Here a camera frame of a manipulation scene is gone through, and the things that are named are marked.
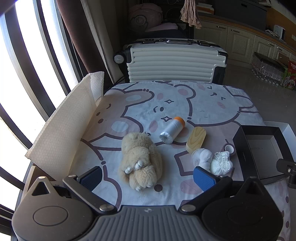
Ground white yarn bundle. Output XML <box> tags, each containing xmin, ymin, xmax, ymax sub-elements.
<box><xmin>210</xmin><ymin>151</ymin><xmax>233</xmax><ymax>176</ymax></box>

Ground brown bandage tape roll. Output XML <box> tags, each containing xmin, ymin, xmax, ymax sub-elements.
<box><xmin>223</xmin><ymin>144</ymin><xmax>235</xmax><ymax>156</ymax></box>

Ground oval wooden block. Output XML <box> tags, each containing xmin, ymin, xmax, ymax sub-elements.
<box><xmin>186</xmin><ymin>126</ymin><xmax>207</xmax><ymax>154</ymax></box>

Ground beige plush bunny toy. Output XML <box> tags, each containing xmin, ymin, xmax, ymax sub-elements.
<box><xmin>118</xmin><ymin>133</ymin><xmax>163</xmax><ymax>191</ymax></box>

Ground orange capped plastic film roll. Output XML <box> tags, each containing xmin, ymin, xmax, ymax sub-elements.
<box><xmin>159</xmin><ymin>116</ymin><xmax>185</xmax><ymax>144</ymax></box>

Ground white cardboard box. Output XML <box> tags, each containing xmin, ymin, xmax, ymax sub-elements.
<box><xmin>264</xmin><ymin>121</ymin><xmax>296</xmax><ymax>150</ymax></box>

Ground black cardboard box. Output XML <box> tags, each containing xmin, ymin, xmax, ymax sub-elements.
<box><xmin>233</xmin><ymin>125</ymin><xmax>293</xmax><ymax>185</ymax></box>

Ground white paper towel sheet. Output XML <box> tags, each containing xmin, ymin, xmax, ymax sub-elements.
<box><xmin>26</xmin><ymin>71</ymin><xmax>104</xmax><ymax>180</ymax></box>

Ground bear print bed sheet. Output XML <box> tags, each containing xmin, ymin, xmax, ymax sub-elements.
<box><xmin>68</xmin><ymin>80</ymin><xmax>292</xmax><ymax>241</ymax></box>

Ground red green snack box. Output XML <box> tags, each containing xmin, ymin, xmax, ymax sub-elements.
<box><xmin>282</xmin><ymin>61</ymin><xmax>296</xmax><ymax>90</ymax></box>

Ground pack of water bottles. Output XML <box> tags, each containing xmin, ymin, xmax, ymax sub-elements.
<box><xmin>251</xmin><ymin>52</ymin><xmax>285</xmax><ymax>86</ymax></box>

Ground cream kitchen cabinets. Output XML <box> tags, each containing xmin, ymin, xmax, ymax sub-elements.
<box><xmin>194</xmin><ymin>14</ymin><xmax>295</xmax><ymax>67</ymax></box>

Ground white toaster appliance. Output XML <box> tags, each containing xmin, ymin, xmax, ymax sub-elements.
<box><xmin>273</xmin><ymin>25</ymin><xmax>286</xmax><ymax>41</ymax></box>

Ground cream ribbed suitcase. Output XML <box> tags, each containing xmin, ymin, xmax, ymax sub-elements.
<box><xmin>113</xmin><ymin>38</ymin><xmax>228</xmax><ymax>84</ymax></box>

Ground pink mop head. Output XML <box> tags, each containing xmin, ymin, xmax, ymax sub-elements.
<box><xmin>181</xmin><ymin>0</ymin><xmax>202</xmax><ymax>29</ymax></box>

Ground pink plush pillow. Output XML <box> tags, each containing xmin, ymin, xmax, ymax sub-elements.
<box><xmin>129</xmin><ymin>3</ymin><xmax>163</xmax><ymax>32</ymax></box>

